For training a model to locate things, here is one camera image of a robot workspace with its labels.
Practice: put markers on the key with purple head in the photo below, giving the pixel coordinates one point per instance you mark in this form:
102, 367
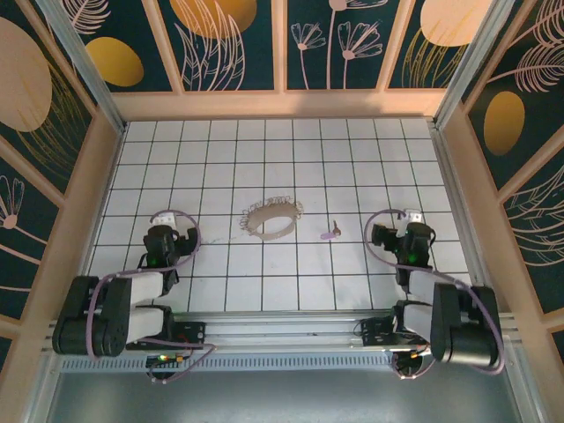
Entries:
327, 236

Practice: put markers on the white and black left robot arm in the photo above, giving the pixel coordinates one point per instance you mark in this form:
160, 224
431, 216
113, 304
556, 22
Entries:
145, 288

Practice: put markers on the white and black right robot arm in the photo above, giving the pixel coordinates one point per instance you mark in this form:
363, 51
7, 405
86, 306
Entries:
462, 343

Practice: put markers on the grey metal sheet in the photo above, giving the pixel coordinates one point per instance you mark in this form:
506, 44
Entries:
286, 396

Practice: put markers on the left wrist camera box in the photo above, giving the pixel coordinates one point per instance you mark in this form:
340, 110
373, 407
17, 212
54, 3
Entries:
167, 218

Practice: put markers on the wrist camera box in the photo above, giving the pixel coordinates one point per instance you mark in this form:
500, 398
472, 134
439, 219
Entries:
167, 218
413, 217

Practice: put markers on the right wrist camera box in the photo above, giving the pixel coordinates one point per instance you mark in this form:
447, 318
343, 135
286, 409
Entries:
413, 217

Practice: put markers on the aluminium side rail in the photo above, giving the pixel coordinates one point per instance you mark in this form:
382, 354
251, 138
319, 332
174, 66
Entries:
455, 198

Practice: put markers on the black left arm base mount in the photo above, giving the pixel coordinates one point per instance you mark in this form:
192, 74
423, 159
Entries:
190, 331

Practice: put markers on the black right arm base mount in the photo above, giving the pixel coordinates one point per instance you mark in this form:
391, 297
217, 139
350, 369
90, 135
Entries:
374, 330

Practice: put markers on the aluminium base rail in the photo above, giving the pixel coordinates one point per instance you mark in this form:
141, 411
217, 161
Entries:
286, 328

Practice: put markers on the aluminium corner post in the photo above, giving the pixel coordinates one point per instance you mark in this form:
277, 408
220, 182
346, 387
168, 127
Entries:
84, 66
468, 66

